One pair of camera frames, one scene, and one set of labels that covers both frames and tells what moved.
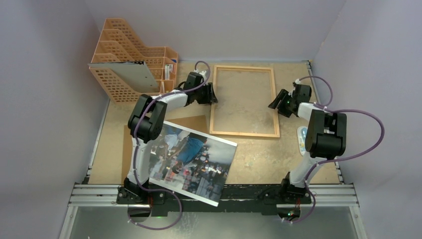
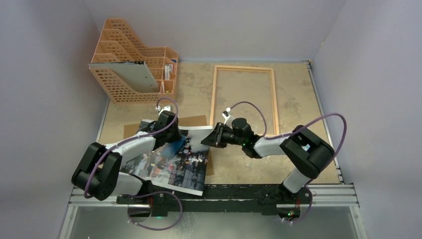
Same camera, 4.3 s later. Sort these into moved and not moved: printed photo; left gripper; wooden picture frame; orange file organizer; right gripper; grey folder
Moved: printed photo; left gripper; right gripper
Not moved: wooden picture frame; orange file organizer; grey folder
